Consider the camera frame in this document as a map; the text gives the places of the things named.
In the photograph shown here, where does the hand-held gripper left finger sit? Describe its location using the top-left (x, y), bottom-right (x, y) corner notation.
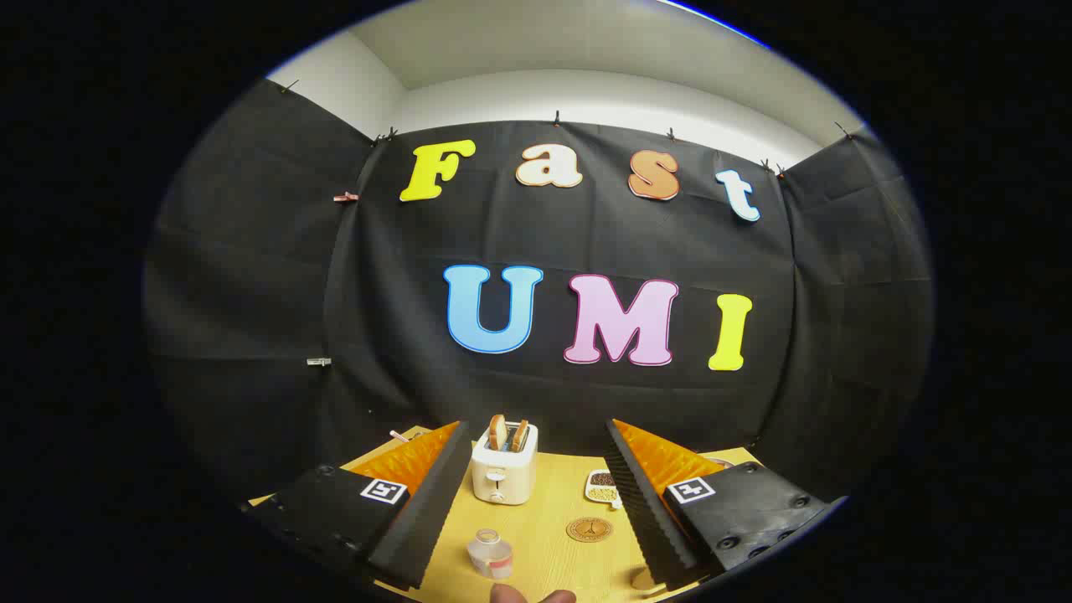
top-left (243, 420), bottom-right (474, 591)

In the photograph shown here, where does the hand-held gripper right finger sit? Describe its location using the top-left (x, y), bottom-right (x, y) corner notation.
top-left (605, 419), bottom-right (847, 591)

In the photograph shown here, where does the round wooden coaster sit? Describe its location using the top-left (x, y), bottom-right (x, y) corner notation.
top-left (566, 517), bottom-right (614, 544)

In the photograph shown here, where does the clear juice bottle red label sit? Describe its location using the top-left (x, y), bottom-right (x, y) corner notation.
top-left (466, 528), bottom-right (513, 580)

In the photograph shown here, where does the white divided grain dish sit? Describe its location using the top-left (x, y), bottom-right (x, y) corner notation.
top-left (585, 470), bottom-right (622, 508)

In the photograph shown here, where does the white toaster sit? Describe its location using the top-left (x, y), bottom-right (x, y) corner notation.
top-left (471, 423), bottom-right (539, 506)

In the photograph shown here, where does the wooden table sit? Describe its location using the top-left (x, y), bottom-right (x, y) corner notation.
top-left (247, 425), bottom-right (763, 603)

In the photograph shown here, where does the black backdrop cloth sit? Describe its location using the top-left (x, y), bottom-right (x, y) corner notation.
top-left (142, 80), bottom-right (935, 503)

